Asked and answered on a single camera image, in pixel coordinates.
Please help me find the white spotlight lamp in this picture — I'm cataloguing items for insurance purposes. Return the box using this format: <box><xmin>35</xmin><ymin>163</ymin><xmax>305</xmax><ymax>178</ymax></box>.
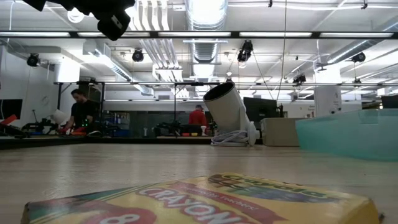
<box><xmin>203</xmin><ymin>81</ymin><xmax>261</xmax><ymax>146</ymax></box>

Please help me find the translucent teal green bin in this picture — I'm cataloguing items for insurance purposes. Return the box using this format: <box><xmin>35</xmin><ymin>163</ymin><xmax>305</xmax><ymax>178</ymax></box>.
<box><xmin>295</xmin><ymin>108</ymin><xmax>398</xmax><ymax>162</ymax></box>

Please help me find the black flat screen monitor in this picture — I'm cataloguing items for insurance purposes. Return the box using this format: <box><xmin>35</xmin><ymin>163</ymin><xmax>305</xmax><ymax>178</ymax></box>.
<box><xmin>381</xmin><ymin>95</ymin><xmax>398</xmax><ymax>110</ymax></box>
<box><xmin>243</xmin><ymin>96</ymin><xmax>279</xmax><ymax>125</ymax></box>

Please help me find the small white lamp shade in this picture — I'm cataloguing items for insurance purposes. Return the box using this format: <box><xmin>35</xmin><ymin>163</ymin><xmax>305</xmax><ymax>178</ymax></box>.
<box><xmin>50</xmin><ymin>108</ymin><xmax>68</xmax><ymax>126</ymax></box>

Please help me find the white coiled lamp cable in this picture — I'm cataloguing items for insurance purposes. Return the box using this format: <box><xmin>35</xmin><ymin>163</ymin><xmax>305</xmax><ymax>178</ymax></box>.
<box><xmin>210</xmin><ymin>129</ymin><xmax>251</xmax><ymax>147</ymax></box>

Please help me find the silver ventilation duct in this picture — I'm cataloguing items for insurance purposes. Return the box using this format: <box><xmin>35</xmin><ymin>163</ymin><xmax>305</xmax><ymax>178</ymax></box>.
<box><xmin>185</xmin><ymin>0</ymin><xmax>229</xmax><ymax>78</ymax></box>

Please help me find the yellow Crayola crayon box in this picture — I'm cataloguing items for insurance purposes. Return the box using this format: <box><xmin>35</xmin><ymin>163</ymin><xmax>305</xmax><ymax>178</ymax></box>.
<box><xmin>20</xmin><ymin>172</ymin><xmax>384</xmax><ymax>224</ymax></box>

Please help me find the white cabinet machine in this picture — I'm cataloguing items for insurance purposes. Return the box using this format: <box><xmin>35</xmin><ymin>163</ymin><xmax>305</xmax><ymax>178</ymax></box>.
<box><xmin>313</xmin><ymin>85</ymin><xmax>343</xmax><ymax>118</ymax></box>

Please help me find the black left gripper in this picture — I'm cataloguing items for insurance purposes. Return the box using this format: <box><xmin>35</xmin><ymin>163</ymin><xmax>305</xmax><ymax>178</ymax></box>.
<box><xmin>96</xmin><ymin>8</ymin><xmax>132</xmax><ymax>42</ymax></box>

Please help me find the white plastic bin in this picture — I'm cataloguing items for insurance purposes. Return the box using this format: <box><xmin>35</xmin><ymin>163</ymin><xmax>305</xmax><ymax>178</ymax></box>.
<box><xmin>260</xmin><ymin>117</ymin><xmax>301</xmax><ymax>147</ymax></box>

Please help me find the person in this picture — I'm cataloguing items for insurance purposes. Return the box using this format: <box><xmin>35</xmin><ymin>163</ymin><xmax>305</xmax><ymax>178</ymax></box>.
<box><xmin>58</xmin><ymin>88</ymin><xmax>102</xmax><ymax>136</ymax></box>
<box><xmin>188</xmin><ymin>104</ymin><xmax>208</xmax><ymax>127</ymax></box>

